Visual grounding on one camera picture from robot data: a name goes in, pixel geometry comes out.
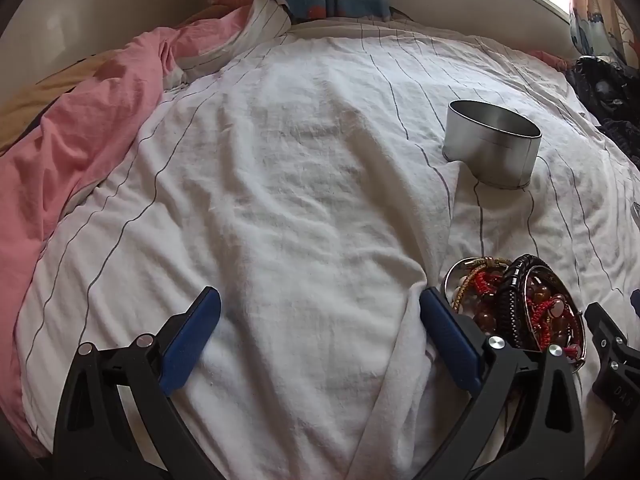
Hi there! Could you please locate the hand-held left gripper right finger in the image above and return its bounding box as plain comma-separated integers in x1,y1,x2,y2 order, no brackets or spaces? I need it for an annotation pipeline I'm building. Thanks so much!
419,287,587,480

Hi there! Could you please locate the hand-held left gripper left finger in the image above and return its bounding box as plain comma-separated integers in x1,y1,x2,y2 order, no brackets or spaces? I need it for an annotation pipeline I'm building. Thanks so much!
50,286,236,480

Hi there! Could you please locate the amber bead bracelet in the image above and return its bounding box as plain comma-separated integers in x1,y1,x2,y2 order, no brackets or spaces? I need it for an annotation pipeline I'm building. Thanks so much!
469,304,502,336

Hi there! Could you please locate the silver metal dish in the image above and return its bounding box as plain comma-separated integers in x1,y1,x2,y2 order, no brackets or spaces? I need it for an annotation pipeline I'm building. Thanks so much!
444,256,587,373

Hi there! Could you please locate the red knotted cord bracelet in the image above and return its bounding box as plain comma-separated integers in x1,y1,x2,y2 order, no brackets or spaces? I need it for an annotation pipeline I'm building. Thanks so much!
469,266,507,304
529,296,565,352

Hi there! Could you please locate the brown braided cord bracelet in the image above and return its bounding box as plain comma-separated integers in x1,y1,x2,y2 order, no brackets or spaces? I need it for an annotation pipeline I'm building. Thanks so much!
451,257,512,311

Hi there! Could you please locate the reddish brown bead bracelet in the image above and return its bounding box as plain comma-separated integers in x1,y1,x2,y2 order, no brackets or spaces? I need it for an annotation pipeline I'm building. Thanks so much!
526,281,579,359

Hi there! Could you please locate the black braided bracelet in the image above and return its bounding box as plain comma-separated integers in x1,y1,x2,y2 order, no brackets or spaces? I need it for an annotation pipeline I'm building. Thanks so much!
492,255,556,351

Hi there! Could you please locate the silver round tin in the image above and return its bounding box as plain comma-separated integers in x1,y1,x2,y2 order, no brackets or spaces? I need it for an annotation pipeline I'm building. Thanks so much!
441,100,543,192

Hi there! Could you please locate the dark blue cloth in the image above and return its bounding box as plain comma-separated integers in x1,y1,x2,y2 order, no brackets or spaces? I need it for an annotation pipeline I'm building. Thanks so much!
601,117,640,167

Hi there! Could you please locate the white striped duvet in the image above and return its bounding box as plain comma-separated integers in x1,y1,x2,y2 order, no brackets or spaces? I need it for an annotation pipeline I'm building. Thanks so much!
15,22,640,480

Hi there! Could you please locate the black jacket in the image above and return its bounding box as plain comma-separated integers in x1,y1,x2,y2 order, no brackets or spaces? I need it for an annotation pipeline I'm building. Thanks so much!
565,55,640,122

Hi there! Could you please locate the pink blanket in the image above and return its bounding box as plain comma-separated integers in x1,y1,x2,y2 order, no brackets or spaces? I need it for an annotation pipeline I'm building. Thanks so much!
0,5,258,461

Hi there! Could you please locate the peach whale print curtain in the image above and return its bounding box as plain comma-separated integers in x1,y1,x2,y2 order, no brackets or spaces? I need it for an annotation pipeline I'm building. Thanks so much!
565,0,640,62

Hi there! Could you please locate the tan bed sheet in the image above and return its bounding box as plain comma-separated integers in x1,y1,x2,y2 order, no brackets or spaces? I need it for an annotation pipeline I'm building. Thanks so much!
0,47,132,157

